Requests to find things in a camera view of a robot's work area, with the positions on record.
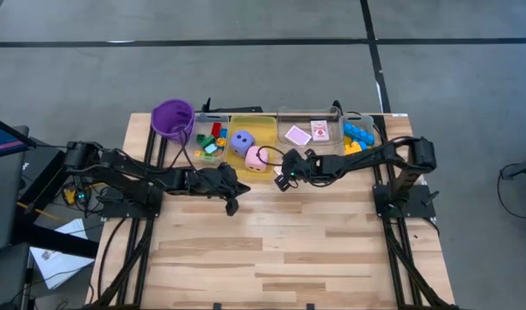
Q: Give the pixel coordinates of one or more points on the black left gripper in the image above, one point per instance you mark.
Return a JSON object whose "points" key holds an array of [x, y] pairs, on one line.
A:
{"points": [[213, 178]]}

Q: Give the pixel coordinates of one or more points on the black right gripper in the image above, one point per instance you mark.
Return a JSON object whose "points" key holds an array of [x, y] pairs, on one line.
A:
{"points": [[307, 168]]}

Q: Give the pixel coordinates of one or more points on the pink foam die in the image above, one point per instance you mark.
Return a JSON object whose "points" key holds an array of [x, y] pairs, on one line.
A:
{"points": [[256, 159]]}

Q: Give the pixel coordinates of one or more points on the pink playing card box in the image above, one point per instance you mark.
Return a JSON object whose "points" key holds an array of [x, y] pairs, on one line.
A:
{"points": [[298, 135]]}

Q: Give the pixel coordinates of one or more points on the purple foam die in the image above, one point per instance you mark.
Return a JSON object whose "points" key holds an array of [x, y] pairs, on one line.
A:
{"points": [[242, 143]]}

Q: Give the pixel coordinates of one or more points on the pink playing card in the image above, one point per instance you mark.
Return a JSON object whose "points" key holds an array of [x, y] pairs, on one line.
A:
{"points": [[319, 130]]}

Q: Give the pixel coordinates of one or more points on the small cyan building brick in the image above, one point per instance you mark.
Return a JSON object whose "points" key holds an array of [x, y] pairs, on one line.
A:
{"points": [[211, 148]]}

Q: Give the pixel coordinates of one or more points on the yellow oblong building brick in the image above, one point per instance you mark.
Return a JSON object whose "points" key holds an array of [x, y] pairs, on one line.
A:
{"points": [[220, 142]]}

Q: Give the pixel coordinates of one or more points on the blue oblong building brick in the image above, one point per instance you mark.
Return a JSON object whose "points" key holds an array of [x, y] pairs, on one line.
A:
{"points": [[223, 133]]}

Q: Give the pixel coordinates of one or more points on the orange toy block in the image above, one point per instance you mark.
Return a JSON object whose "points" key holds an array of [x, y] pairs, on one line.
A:
{"points": [[347, 140]]}

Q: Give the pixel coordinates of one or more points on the dark green square brick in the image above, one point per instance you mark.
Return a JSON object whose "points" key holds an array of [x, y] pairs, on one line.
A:
{"points": [[200, 138]]}

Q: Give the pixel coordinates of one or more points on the lime green toy brick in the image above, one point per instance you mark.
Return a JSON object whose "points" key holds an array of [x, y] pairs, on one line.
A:
{"points": [[353, 149]]}

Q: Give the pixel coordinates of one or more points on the red oblong building brick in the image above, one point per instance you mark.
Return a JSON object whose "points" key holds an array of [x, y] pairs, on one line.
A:
{"points": [[216, 129]]}

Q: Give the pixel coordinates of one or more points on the large blue toy block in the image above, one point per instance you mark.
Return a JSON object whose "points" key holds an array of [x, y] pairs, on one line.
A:
{"points": [[359, 133]]}

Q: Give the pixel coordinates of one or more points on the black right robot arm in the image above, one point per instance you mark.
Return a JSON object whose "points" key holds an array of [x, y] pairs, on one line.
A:
{"points": [[374, 159]]}

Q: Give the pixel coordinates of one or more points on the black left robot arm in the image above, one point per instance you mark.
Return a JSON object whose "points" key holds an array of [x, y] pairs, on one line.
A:
{"points": [[125, 172]]}

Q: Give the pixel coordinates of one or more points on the yellow translucent plastic bin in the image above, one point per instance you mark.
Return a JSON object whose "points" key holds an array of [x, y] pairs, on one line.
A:
{"points": [[262, 129]]}

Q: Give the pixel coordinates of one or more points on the large clear plastic bin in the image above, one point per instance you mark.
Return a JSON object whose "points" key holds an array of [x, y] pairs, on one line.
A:
{"points": [[310, 116]]}

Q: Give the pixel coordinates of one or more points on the small clear plastic bin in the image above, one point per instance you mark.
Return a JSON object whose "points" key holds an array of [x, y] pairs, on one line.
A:
{"points": [[202, 125]]}

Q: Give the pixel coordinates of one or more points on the grey plastic bin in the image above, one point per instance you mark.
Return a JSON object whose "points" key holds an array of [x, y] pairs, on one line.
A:
{"points": [[366, 120]]}

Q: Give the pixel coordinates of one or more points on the purple plastic bucket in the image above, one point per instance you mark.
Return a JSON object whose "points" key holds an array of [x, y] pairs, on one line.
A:
{"points": [[173, 120]]}

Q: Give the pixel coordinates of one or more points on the white paper sheets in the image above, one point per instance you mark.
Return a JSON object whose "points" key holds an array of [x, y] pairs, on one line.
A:
{"points": [[60, 267]]}

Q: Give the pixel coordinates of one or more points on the computer monitor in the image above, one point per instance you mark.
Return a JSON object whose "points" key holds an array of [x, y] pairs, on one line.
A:
{"points": [[0, 138]]}

